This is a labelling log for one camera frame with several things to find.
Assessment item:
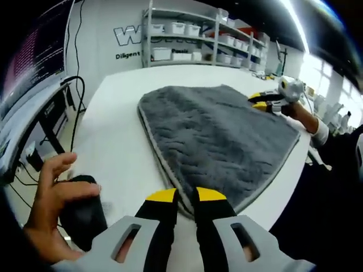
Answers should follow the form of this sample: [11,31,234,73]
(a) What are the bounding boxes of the grey towel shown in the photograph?
[137,83,301,219]

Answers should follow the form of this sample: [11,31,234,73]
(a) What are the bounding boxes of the person's right hand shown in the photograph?
[283,100,319,134]

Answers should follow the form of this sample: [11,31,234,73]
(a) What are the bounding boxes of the white yellow gadget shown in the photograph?
[250,70,277,82]

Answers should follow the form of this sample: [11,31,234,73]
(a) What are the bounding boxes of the green floor stand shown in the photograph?
[274,39,289,78]

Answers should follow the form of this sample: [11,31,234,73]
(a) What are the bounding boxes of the ceiling light strip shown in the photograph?
[285,0,310,54]

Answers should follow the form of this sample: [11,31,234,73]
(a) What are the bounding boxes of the grey metal shelf rack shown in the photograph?
[141,0,271,72]

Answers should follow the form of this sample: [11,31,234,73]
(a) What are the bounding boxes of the person in black clothes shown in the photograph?
[268,124,363,257]

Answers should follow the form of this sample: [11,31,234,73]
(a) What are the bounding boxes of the row of white storage bins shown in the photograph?
[151,7,271,70]

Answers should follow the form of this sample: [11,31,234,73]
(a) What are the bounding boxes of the large desk monitor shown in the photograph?
[0,0,75,120]

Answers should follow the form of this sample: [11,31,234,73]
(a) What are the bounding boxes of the black desk cable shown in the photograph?
[60,0,87,155]

